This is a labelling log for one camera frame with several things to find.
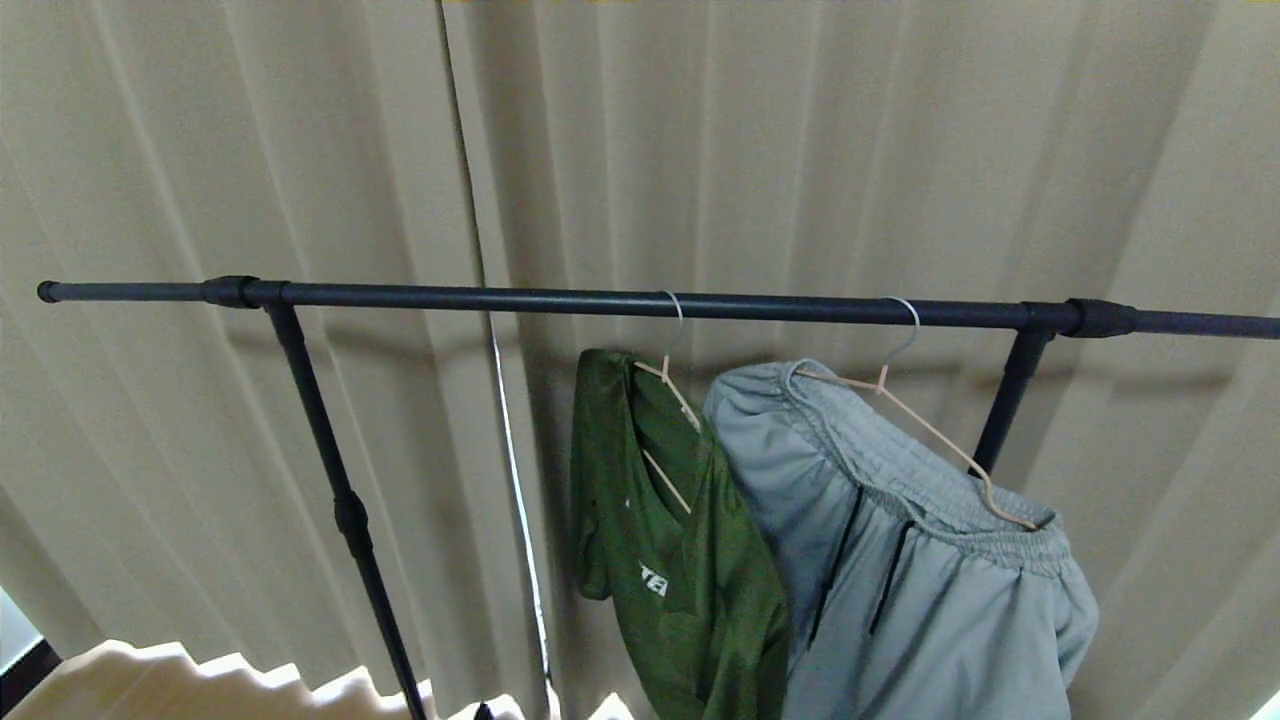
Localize black clothes rack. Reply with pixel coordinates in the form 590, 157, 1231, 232
37, 275, 1280, 720

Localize green long-sleeved shirt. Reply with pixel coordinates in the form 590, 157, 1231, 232
570, 348, 791, 720

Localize pale grey shorts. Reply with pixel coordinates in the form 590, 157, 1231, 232
703, 360, 1101, 720

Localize beige curtain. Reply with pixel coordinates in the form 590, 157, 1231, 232
0, 0, 1280, 720

